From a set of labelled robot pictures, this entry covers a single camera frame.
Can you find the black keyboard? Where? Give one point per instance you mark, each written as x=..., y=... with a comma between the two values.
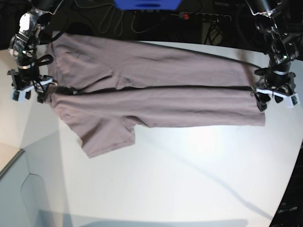
x=290, y=210

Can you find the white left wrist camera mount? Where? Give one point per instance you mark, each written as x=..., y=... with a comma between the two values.
x=291, y=98

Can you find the mauve grey t-shirt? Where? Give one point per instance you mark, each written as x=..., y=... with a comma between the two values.
x=106, y=87

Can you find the black power strip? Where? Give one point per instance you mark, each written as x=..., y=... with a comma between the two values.
x=206, y=17

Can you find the blue plastic box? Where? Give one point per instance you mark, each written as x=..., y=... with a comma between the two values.
x=147, y=4

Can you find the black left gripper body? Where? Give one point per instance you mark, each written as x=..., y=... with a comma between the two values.
x=271, y=79

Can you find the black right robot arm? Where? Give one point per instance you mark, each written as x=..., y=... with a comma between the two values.
x=23, y=47

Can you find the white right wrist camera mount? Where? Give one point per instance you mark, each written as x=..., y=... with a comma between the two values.
x=19, y=95

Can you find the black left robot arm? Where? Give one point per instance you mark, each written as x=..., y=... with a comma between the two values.
x=270, y=22

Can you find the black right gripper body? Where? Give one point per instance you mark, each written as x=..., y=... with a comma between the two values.
x=23, y=78

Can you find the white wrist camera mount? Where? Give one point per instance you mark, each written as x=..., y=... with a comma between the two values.
x=291, y=98
x=19, y=95

